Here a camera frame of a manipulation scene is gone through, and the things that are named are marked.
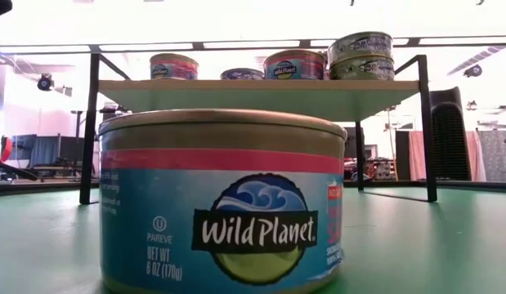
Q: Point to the gold-lid seafood can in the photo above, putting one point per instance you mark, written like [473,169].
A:
[220,204]
[295,64]

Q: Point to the blue-label silver-lid can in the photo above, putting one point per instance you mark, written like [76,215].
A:
[242,74]

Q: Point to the blue-label gold-lid can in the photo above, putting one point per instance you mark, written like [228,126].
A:
[173,66]

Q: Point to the green albacore tuna can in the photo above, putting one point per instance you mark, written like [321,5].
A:
[363,67]

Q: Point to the white-lid blue-label can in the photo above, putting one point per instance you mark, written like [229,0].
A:
[361,43]

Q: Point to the black monitor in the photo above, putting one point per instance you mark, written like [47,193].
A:
[350,143]

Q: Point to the cluttered background workbench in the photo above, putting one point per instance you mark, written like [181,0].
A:
[379,169]

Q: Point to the black narrow divider panel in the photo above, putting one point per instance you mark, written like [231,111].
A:
[402,155]

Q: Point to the green table mat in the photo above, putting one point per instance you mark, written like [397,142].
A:
[399,245]

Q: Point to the black corrugated column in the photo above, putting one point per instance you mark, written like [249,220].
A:
[450,139]

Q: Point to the black ceiling spotlight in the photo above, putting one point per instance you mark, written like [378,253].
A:
[45,81]
[473,70]

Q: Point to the blue room divider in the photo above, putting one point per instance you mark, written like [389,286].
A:
[32,151]

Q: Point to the grey curtain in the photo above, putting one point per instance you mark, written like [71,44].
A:
[498,155]

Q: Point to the red rounded background object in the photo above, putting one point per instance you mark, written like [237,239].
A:
[6,149]

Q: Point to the black table frame rails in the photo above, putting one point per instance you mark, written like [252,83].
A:
[473,185]

